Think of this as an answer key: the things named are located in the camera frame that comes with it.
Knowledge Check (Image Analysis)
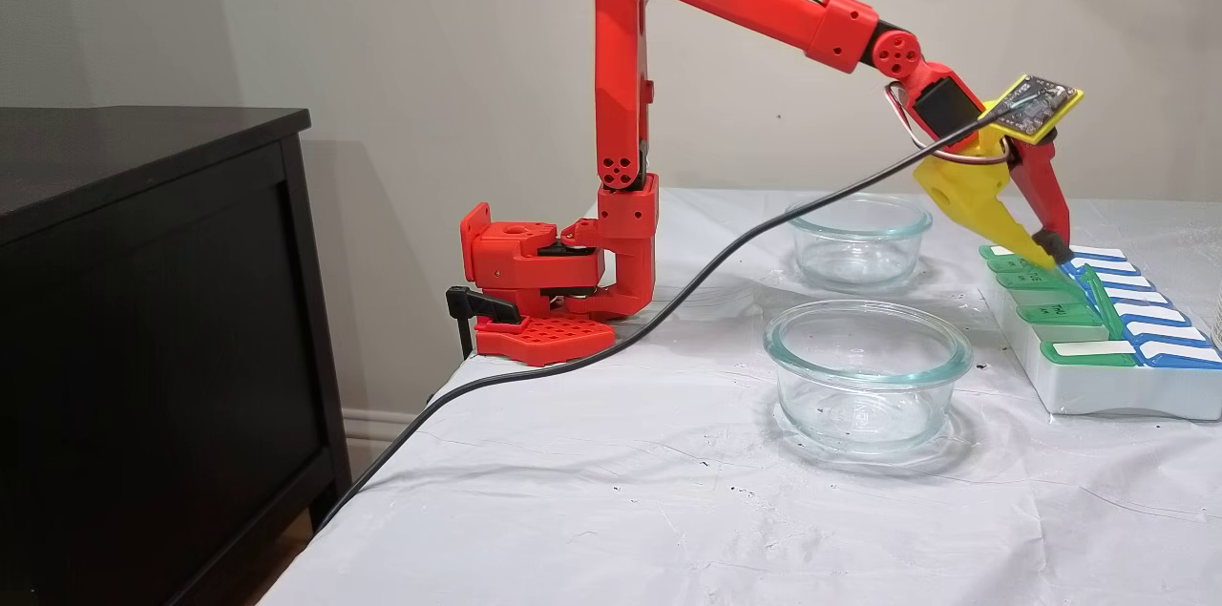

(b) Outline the weekly pill organizer box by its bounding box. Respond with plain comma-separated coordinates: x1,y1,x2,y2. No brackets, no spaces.
979,243,1222,421

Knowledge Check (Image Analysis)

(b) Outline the glass bowl for red candies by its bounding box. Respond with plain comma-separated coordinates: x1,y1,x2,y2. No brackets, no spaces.
785,194,933,294

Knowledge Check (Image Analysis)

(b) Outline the glass bowl for green candies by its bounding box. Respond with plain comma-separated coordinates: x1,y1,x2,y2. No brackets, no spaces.
764,301,975,454

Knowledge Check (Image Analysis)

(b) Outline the white tablecloth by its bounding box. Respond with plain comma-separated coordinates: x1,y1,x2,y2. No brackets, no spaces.
263,189,1222,606

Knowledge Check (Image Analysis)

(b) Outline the black table clamp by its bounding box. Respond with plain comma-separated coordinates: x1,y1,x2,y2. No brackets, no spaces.
446,285,523,359

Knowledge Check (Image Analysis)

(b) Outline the black wooden cabinet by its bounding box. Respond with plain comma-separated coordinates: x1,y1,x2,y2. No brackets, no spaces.
0,107,354,606

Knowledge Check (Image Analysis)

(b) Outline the camera board on yellow mount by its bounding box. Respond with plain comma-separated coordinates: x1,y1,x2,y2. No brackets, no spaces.
983,73,1085,147

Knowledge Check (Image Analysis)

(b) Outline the black camera cable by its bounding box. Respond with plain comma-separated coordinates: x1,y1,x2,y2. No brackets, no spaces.
318,110,999,531

